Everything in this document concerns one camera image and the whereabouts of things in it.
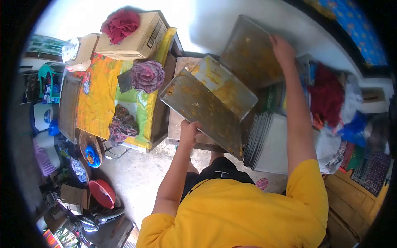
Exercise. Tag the small cardboard box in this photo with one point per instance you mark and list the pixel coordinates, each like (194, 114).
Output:
(83, 52)

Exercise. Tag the green plastic chair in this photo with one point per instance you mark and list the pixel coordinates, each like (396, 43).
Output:
(46, 73)

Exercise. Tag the blue plastic bag bundle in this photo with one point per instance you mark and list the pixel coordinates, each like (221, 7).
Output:
(92, 156)

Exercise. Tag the brown crusted baking tray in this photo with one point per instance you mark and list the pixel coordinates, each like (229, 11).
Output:
(69, 108)

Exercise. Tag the stack of green items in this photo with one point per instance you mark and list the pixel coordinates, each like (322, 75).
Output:
(273, 97)

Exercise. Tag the purple striped cloth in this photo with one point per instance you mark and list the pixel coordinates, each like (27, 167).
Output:
(148, 77)

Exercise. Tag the dark patterned crumpled cloth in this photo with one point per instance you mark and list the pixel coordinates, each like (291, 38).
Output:
(124, 125)

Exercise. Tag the red plastic bowl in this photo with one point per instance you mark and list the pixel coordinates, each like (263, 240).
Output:
(102, 193)

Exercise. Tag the person's left thumb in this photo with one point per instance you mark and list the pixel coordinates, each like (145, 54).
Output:
(197, 126)

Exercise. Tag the person's body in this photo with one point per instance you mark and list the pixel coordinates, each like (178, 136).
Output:
(242, 214)

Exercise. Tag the person's right hand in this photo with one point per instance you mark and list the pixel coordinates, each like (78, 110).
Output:
(283, 51)

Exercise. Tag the white plastic bucket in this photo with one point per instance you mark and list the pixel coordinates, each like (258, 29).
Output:
(43, 115)

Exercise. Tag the pink slipper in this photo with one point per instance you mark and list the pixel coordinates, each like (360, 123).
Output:
(262, 183)

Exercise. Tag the clear plastic bag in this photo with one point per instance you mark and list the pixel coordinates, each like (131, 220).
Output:
(69, 49)

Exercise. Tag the small wooden stool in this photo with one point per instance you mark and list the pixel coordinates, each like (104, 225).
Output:
(176, 127)

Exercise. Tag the dark red cloth heap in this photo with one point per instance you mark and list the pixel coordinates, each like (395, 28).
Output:
(327, 96)

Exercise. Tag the yellow floral tablecloth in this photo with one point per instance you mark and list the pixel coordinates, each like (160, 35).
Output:
(96, 105)

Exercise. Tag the person's left hand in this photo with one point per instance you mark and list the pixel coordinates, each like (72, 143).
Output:
(187, 133)

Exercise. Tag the person's right fingers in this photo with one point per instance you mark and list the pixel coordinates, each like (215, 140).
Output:
(274, 40)

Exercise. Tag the wooden cabinet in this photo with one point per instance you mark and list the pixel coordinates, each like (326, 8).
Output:
(350, 204)

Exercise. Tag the red crumpled cloth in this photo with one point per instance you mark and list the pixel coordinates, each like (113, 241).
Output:
(119, 24)

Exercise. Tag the large cardboard box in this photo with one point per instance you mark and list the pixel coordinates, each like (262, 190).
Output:
(136, 43)

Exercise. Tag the dark baking tray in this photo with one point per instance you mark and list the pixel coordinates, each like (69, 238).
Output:
(201, 111)

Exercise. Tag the person's legs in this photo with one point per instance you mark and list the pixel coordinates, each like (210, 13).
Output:
(217, 170)

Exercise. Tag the stack of clean metal trays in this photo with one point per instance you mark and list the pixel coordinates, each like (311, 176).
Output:
(269, 145)

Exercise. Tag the dirty pale baking tray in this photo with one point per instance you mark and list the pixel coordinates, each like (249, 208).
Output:
(226, 83)

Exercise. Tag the blue floral curtain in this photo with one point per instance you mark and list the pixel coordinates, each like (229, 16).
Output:
(359, 28)

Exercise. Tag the dark square pad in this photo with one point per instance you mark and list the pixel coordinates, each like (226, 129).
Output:
(124, 82)

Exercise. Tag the white plastic bag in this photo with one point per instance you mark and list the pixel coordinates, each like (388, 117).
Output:
(328, 148)

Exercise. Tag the round woven tray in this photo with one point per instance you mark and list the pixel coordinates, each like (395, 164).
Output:
(86, 141)

